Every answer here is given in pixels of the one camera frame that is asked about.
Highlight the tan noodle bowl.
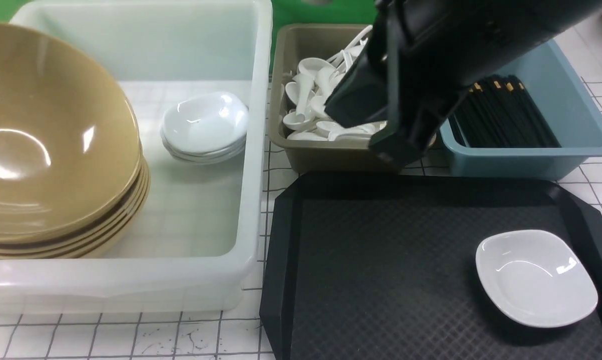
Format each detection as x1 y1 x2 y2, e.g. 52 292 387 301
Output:
0 22 141 243

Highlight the white square sauce dish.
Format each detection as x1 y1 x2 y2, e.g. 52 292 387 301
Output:
475 228 598 329

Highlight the bundle of black chopsticks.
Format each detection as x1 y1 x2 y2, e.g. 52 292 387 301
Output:
448 75 560 149

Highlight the large white plastic tub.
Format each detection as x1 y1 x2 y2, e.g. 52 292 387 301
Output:
0 0 272 314

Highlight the black textured serving tray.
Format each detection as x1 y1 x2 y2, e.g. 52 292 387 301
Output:
260 172 602 360

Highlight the top stacked white dish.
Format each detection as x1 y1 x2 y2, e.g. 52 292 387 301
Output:
162 91 250 154

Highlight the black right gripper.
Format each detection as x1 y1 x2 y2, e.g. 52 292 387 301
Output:
324 0 602 167

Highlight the blue plastic chopstick bin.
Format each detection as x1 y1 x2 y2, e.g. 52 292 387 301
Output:
440 40 602 181

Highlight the taupe plastic spoon bin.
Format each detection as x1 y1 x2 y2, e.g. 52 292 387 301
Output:
267 23 400 174

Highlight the green backdrop cloth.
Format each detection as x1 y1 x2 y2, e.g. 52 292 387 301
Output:
0 0 375 81

